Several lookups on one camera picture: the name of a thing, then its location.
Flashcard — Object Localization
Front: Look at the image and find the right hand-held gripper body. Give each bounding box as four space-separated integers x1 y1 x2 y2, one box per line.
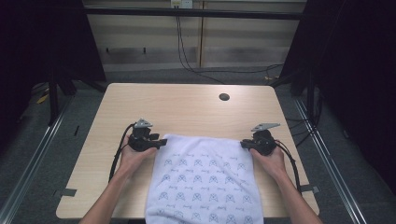
248 122 281 157

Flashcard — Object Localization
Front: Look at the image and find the grey tape strip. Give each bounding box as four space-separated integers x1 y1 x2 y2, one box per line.
53 188 78 198
300 184 320 194

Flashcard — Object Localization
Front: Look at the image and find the dark curtain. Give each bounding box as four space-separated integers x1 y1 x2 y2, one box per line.
0 0 107 153
278 0 396 195

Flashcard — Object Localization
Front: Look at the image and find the black metal stand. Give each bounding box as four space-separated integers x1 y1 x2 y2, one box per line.
290 69 320 123
46 69 78 127

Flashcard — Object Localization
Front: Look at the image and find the black hanging power cable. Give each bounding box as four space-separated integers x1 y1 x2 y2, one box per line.
176 7 226 85

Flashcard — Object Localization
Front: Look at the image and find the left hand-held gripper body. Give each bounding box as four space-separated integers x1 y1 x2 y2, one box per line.
128 118 161 153

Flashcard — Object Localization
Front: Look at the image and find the person's left hand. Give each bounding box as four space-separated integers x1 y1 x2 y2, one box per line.
120 134 159 179

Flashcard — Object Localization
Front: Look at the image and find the bundle of black cables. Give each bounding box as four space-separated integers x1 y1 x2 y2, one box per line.
286 115 323 147

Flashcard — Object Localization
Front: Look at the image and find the metal floor rail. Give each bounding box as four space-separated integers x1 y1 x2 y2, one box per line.
293 97 369 224
0 96 73 224

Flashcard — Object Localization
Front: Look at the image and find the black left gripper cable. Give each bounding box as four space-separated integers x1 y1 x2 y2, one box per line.
107 122 137 184

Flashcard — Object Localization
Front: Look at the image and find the white wall socket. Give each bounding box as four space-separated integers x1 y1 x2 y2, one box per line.
170 0 194 9

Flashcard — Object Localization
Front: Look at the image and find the black horizontal frame bar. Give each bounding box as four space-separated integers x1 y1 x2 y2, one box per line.
83 7 308 21

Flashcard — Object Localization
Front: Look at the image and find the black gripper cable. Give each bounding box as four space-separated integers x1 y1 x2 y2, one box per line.
275 140 303 194
107 122 137 184

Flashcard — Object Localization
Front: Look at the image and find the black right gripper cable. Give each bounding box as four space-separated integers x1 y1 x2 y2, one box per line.
275 140 303 194

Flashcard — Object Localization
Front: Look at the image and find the yellow object on floor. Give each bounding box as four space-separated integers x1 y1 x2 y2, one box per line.
35 93 50 105

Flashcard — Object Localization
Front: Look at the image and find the black floor cable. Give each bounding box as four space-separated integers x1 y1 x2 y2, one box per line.
192 63 285 77

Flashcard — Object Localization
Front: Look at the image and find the person's right hand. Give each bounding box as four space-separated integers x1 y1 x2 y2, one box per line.
249 145 290 185

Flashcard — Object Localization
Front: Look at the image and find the white patterned towel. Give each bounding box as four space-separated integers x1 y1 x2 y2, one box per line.
144 133 265 224

